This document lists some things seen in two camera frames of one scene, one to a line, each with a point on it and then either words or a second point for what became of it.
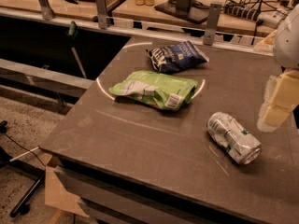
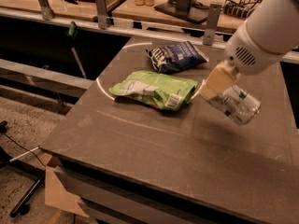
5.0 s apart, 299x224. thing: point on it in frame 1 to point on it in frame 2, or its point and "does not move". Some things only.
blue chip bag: [169, 58] does not move
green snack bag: [157, 89] does not move
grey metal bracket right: [212, 23] does not move
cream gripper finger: [285, 95] to [223, 76]
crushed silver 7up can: [236, 142] to [238, 104]
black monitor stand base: [185, 6] does not move
